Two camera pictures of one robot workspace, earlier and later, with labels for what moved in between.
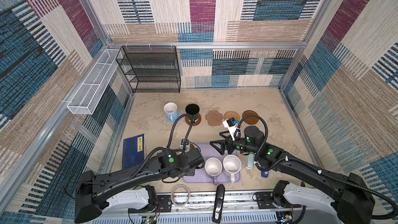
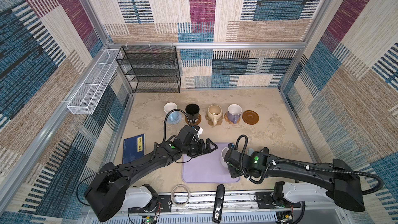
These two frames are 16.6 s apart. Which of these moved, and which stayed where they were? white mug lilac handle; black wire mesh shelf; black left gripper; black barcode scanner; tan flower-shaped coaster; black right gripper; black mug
Moved: black right gripper; white mug lilac handle; black left gripper
Stayed: black mug; black wire mesh shelf; black barcode scanner; tan flower-shaped coaster
